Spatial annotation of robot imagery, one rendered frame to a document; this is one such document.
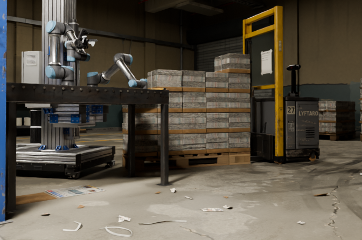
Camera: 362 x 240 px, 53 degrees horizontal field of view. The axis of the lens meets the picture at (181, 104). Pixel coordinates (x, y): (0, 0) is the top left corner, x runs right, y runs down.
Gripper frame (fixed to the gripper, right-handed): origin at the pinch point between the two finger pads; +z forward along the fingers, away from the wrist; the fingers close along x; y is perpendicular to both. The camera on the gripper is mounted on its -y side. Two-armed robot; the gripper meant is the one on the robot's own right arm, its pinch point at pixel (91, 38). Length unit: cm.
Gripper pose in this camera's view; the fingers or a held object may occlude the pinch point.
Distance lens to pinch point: 322.2
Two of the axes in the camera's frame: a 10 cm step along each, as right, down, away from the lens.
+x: -6.4, -1.5, -7.5
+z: 7.6, -0.1, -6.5
